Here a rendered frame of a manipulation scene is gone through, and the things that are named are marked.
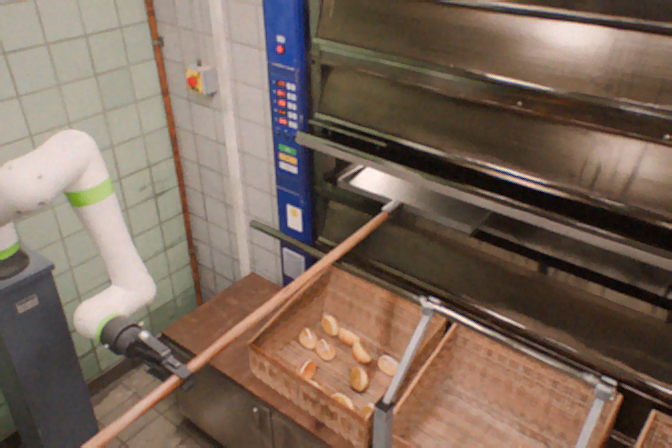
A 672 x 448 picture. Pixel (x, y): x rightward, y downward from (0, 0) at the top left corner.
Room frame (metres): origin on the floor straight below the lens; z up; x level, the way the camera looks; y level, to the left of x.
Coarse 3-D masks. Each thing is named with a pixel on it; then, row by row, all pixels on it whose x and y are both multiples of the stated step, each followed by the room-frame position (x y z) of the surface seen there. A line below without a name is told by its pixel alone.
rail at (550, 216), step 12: (300, 132) 1.98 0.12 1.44; (324, 144) 1.91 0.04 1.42; (336, 144) 1.88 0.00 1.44; (360, 156) 1.81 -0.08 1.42; (372, 156) 1.79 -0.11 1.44; (396, 168) 1.72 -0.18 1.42; (408, 168) 1.70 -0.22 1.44; (432, 180) 1.64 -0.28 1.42; (444, 180) 1.62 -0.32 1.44; (468, 192) 1.57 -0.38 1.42; (480, 192) 1.55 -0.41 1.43; (504, 204) 1.50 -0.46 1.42; (516, 204) 1.48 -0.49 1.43; (540, 216) 1.43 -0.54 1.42; (552, 216) 1.42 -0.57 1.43; (564, 216) 1.41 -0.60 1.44; (576, 228) 1.37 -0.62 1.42; (588, 228) 1.36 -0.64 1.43; (600, 228) 1.35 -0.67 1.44; (612, 240) 1.32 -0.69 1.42; (624, 240) 1.30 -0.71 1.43; (636, 240) 1.29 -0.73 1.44; (648, 252) 1.26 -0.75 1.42; (660, 252) 1.25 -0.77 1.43
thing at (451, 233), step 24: (336, 192) 2.06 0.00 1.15; (408, 216) 1.86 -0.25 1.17; (456, 240) 1.74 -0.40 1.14; (480, 240) 1.68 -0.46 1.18; (504, 240) 1.68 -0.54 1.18; (528, 264) 1.58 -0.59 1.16; (552, 264) 1.55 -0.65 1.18; (600, 288) 1.44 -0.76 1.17; (624, 288) 1.43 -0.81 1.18; (648, 312) 1.36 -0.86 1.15
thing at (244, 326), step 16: (368, 224) 1.74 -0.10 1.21; (352, 240) 1.65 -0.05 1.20; (336, 256) 1.58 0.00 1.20; (304, 272) 1.49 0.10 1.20; (288, 288) 1.42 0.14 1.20; (272, 304) 1.35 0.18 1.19; (256, 320) 1.29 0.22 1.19; (224, 336) 1.22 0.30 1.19; (240, 336) 1.24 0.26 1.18; (208, 352) 1.17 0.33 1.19; (192, 368) 1.12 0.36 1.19; (176, 384) 1.08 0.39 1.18; (144, 400) 1.02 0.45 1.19; (160, 400) 1.04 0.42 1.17; (128, 416) 0.98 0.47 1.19; (112, 432) 0.94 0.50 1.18
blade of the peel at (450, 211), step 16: (352, 176) 2.13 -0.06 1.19; (368, 176) 2.12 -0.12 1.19; (384, 176) 2.12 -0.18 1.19; (368, 192) 1.97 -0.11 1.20; (384, 192) 2.00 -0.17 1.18; (400, 192) 2.00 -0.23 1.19; (416, 192) 1.99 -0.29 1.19; (432, 192) 1.99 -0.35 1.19; (416, 208) 1.85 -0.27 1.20; (432, 208) 1.88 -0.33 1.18; (448, 208) 1.88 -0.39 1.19; (464, 208) 1.88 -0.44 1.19; (480, 208) 1.87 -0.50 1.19; (448, 224) 1.77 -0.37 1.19; (464, 224) 1.74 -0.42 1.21
